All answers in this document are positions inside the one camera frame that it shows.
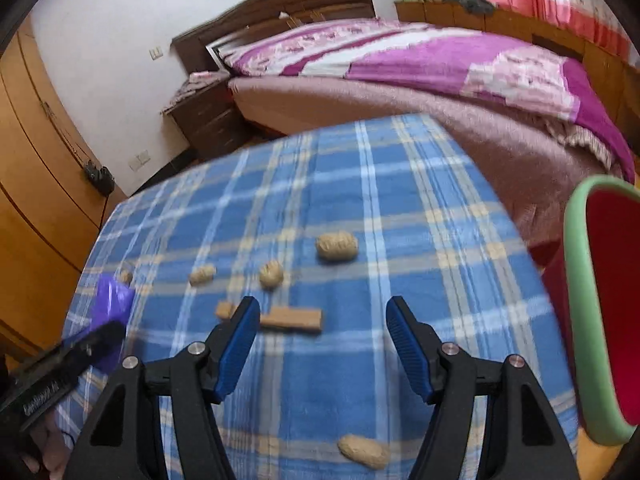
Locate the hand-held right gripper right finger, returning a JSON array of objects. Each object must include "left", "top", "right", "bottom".
[{"left": 385, "top": 296, "right": 581, "bottom": 480}]

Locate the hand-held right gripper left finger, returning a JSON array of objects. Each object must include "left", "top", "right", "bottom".
[{"left": 62, "top": 296, "right": 262, "bottom": 480}]

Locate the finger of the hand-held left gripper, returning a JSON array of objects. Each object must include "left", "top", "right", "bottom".
[{"left": 60, "top": 320, "right": 127, "bottom": 377}]

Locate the purple plastic bag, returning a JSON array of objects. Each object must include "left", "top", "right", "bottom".
[{"left": 92, "top": 275, "right": 136, "bottom": 376}]

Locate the red bin with green rim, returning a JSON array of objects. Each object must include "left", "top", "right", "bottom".
[{"left": 530, "top": 175, "right": 640, "bottom": 446}]

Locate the person's left hand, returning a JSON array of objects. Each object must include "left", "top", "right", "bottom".
[{"left": 27, "top": 407, "right": 73, "bottom": 478}]

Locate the wooden wardrobe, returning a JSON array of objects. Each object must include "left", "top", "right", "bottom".
[{"left": 0, "top": 15, "right": 128, "bottom": 356}]

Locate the blue plaid blanket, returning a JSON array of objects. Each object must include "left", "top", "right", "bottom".
[{"left": 57, "top": 114, "right": 583, "bottom": 480}]

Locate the dark wooden nightstand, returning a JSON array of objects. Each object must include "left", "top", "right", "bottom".
[{"left": 161, "top": 77, "right": 256, "bottom": 163}]

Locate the bed with mauve cover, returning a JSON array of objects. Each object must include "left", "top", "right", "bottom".
[{"left": 227, "top": 76, "right": 632, "bottom": 261}]

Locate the floral cloth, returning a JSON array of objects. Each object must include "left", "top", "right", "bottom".
[{"left": 170, "top": 71, "right": 231, "bottom": 106}]

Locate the bed with purple bedding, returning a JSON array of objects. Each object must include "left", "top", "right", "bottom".
[{"left": 220, "top": 17, "right": 636, "bottom": 183}]

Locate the dark wooden headboard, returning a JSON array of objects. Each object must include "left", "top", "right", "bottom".
[{"left": 171, "top": 0, "right": 377, "bottom": 76}]

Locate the grey cloth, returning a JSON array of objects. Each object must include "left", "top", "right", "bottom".
[{"left": 442, "top": 0, "right": 496, "bottom": 16}]

